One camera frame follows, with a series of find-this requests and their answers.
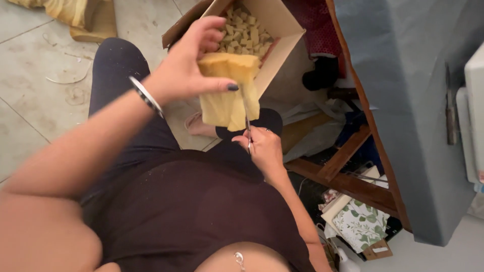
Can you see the silver scissors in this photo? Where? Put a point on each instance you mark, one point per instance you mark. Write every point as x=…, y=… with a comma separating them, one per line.
x=246, y=121

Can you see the brown cardboard box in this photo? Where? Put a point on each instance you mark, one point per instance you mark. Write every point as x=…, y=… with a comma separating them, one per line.
x=261, y=34

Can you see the pink slipper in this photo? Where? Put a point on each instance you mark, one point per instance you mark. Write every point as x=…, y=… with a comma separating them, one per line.
x=198, y=124

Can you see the person's right hand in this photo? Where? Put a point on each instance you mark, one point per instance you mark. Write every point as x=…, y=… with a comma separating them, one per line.
x=264, y=151

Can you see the grey plastic sheet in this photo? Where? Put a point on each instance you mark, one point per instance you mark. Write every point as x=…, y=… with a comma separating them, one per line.
x=314, y=128

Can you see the pile of cut foam cubes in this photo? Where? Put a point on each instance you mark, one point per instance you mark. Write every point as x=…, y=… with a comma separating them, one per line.
x=245, y=34

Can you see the yellow foam sponge piece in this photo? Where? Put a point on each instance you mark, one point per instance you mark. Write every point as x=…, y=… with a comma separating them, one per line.
x=230, y=90

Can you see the black cloth lump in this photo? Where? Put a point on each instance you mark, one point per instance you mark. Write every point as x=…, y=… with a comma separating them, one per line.
x=321, y=73

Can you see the person's left hand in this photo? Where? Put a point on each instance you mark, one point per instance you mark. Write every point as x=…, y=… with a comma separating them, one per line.
x=177, y=71

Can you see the red dotted cloth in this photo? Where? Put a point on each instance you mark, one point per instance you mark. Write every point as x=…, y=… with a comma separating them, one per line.
x=317, y=26

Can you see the white appliance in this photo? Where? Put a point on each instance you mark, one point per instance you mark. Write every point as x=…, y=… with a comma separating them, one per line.
x=470, y=117

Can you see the grey covered wooden table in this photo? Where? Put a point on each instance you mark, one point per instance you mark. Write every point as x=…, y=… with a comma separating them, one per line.
x=400, y=113

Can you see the small cardboard tag box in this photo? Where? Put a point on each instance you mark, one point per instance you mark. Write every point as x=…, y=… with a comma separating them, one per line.
x=377, y=250

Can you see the person's right fingers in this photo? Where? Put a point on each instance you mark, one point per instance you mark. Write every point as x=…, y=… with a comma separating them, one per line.
x=247, y=139

